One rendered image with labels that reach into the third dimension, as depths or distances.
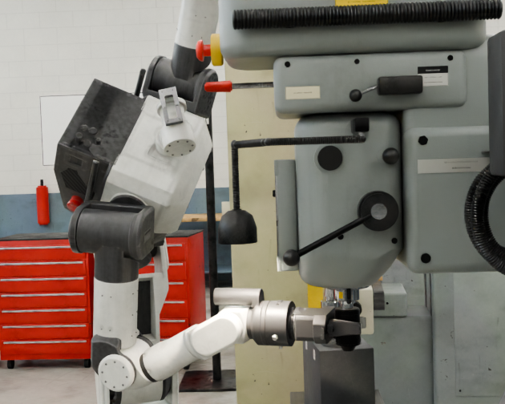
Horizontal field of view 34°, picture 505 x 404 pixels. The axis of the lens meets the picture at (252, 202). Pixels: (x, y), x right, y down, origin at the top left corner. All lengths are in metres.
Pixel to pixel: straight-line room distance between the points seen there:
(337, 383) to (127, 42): 9.26
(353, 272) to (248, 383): 1.95
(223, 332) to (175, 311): 4.57
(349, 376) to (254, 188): 1.58
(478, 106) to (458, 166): 0.11
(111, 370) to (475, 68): 0.91
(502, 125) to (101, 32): 9.85
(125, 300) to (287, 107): 0.54
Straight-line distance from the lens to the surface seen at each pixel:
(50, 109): 11.00
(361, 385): 1.84
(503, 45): 1.25
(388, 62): 1.47
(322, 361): 1.81
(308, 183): 1.49
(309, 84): 1.45
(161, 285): 2.09
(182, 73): 1.91
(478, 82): 1.50
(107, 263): 1.68
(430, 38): 1.48
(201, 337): 1.63
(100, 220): 1.67
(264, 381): 3.41
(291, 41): 1.45
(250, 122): 3.29
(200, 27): 1.89
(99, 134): 1.78
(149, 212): 1.70
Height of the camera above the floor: 1.55
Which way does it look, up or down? 3 degrees down
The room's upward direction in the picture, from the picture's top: 2 degrees counter-clockwise
